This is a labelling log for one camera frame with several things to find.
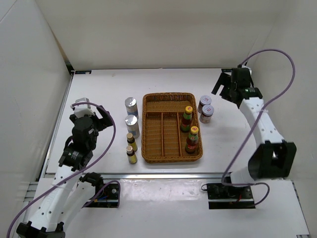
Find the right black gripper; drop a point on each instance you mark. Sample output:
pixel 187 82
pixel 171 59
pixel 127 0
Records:
pixel 224 80

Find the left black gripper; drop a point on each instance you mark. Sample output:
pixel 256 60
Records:
pixel 106 120

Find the white lid jar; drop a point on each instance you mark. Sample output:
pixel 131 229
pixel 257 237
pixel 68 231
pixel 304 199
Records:
pixel 204 100
pixel 206 113

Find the red sauce bottle yellow cap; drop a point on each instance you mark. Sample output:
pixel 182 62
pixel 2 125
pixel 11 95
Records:
pixel 192 140

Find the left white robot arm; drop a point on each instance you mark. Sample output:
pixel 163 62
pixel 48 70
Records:
pixel 72 188

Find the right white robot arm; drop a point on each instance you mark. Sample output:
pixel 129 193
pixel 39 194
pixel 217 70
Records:
pixel 274 156

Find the silver cap shaker near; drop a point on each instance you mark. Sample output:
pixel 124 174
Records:
pixel 131 122

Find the silver cap shaker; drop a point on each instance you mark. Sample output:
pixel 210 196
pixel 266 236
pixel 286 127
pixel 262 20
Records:
pixel 131 106
pixel 131 122

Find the silver cap shaker far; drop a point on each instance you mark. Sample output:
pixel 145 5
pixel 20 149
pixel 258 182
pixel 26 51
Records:
pixel 131 106

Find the small amber bottle far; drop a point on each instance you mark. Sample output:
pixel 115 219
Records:
pixel 131 141

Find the small amber bottle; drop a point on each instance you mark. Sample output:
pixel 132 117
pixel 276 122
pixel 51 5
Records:
pixel 132 158
pixel 131 141

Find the small amber bottle near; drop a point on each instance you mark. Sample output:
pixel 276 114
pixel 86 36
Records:
pixel 132 158

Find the brown wicker divided basket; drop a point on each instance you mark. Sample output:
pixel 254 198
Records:
pixel 162 138

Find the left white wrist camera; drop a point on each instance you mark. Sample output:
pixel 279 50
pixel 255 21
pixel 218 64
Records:
pixel 82 110

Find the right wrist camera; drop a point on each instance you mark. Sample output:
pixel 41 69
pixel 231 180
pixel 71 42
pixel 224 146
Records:
pixel 250 70

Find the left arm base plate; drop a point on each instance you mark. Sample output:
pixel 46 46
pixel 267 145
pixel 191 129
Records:
pixel 108 196

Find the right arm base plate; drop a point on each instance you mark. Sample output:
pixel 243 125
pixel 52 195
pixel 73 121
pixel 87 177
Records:
pixel 222 197

